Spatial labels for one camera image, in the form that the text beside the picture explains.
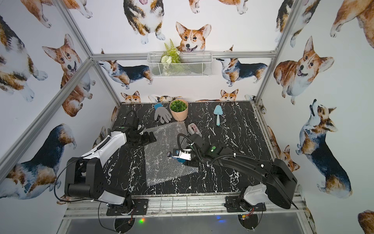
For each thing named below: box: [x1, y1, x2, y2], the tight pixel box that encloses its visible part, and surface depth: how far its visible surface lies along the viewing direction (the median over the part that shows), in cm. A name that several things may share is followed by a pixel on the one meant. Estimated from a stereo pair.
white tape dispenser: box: [187, 122, 203, 138], surface depth 102 cm
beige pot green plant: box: [169, 98, 189, 122], surface depth 105 cm
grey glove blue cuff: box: [153, 103, 173, 124], surface depth 113 cm
